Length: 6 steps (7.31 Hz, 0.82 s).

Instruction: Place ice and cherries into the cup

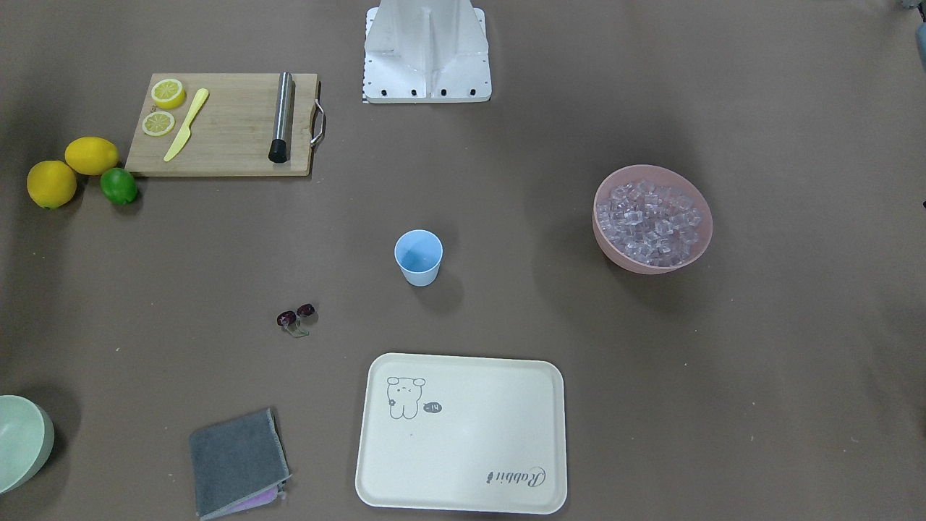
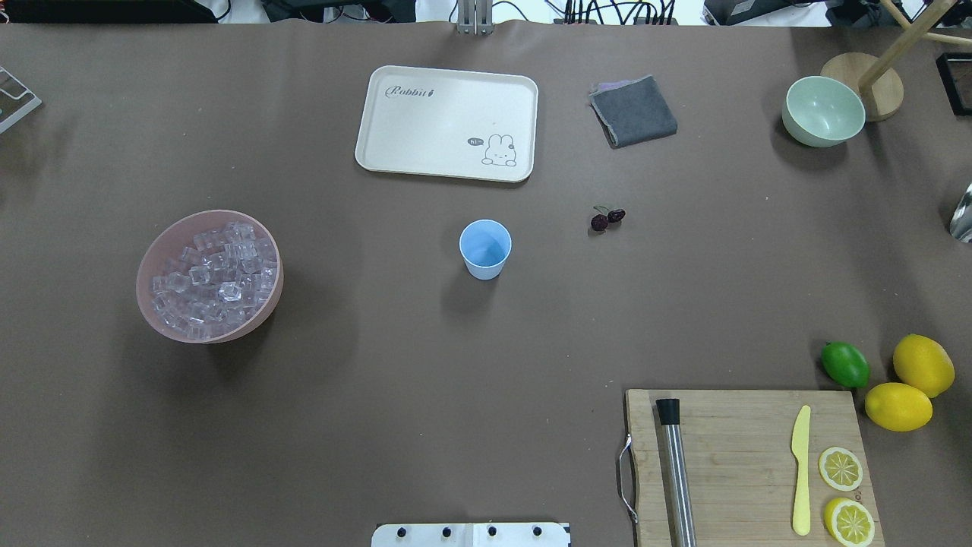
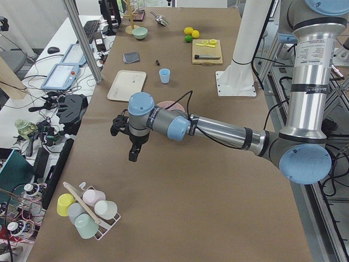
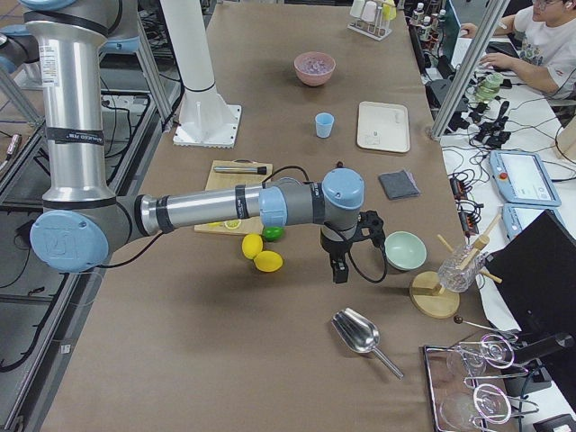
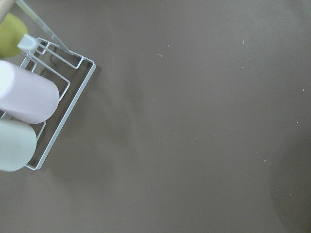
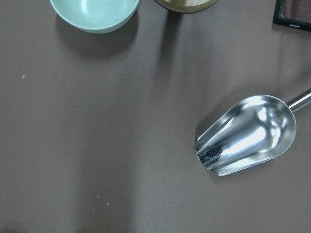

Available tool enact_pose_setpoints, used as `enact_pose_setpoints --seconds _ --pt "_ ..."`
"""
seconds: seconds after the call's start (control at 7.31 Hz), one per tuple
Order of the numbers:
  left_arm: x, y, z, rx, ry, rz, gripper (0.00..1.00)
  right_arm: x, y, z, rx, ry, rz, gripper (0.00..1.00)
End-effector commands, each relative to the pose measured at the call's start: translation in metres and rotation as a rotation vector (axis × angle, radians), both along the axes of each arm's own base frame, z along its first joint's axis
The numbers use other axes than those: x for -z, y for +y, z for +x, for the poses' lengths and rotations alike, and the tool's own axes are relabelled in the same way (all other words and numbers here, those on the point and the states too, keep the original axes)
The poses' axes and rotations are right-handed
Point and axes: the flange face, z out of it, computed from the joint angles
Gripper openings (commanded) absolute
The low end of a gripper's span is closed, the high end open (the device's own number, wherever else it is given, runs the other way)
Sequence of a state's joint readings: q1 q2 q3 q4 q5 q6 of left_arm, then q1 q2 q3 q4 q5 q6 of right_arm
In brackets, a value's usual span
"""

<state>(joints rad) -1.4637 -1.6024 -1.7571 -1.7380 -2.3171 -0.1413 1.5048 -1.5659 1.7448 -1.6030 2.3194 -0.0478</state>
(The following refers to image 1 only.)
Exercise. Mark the dark red cherries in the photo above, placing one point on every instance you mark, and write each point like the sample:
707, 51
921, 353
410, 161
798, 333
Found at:
295, 322

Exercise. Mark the light blue cup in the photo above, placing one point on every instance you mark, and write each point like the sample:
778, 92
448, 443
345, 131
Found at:
419, 254

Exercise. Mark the pink bowl of ice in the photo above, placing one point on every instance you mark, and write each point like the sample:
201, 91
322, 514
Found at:
649, 220

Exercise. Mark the cream rabbit tray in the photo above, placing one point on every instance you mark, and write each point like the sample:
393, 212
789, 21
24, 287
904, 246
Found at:
458, 433

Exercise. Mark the wooden cutting board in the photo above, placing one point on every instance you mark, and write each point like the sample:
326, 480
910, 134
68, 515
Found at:
232, 133

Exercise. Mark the grey folded cloth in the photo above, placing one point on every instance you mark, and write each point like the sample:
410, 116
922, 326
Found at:
238, 465

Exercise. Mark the yellow plastic knife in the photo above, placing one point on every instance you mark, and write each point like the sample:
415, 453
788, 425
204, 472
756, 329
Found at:
185, 130

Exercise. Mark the lemon slice on board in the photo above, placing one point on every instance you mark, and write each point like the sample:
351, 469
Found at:
158, 123

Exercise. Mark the lemon half on board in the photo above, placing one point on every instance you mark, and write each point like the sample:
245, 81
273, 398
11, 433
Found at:
168, 94

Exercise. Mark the green lime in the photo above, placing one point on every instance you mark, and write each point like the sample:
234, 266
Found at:
119, 186

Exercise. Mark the yellow lemon upper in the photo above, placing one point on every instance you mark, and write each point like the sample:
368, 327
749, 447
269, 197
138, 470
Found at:
91, 155

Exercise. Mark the yellow lemon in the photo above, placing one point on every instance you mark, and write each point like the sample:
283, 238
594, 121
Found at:
91, 155
51, 184

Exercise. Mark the yellow lemon lower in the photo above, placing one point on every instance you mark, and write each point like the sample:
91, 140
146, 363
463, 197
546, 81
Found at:
51, 184

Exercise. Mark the mint green bowl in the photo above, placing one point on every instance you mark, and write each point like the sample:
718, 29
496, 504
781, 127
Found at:
27, 439

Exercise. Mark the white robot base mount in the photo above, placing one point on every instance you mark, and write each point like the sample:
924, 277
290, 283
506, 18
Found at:
426, 52

